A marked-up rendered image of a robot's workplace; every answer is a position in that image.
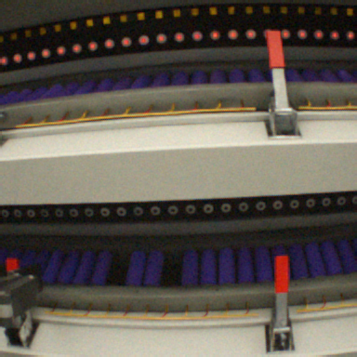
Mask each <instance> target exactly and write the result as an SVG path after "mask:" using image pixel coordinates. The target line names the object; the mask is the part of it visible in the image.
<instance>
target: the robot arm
mask: <svg viewBox="0 0 357 357"><path fill-rule="evenodd" d="M43 290H44V288H43V277H42V274H41V264H35V263H34V264H32V265H30V266H28V265H27V266H25V267H23V268H18V269H15V270H11V271H8V270H7V263H1V264H0V326H1V327H2V328H9V327H10V326H13V324H14V319H16V318H17V317H18V318H19V316H21V315H22V314H23V313H25V312H26V311H28V310H29V309H31V308H33V307H34V306H35V305H37V304H38V303H39V296H38V293H39V292H40V291H43Z"/></svg>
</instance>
